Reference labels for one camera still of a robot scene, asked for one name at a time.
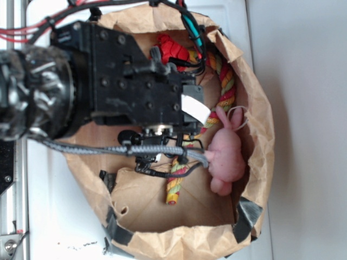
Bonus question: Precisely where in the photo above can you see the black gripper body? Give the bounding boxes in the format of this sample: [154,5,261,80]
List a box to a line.
[50,21,210,135]

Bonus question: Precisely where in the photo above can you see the red fabric flower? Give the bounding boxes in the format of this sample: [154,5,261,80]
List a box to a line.
[157,34,190,72]

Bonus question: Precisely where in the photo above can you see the brown paper bag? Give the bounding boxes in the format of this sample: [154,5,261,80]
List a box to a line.
[66,14,275,259]

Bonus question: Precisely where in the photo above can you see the pink plush bunny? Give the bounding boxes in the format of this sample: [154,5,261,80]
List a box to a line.
[204,107,246,196]

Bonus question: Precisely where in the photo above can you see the grey braided cable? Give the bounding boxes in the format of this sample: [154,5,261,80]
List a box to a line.
[40,138,209,168]

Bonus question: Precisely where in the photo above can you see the multicolour twisted rope toy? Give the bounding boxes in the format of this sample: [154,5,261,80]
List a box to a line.
[166,52,236,205]

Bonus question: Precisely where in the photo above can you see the red wire bundle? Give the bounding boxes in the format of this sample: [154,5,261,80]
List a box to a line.
[0,0,128,43]

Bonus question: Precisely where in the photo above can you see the aluminium extrusion rail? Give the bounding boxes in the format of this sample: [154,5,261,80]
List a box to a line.
[1,1,30,259]

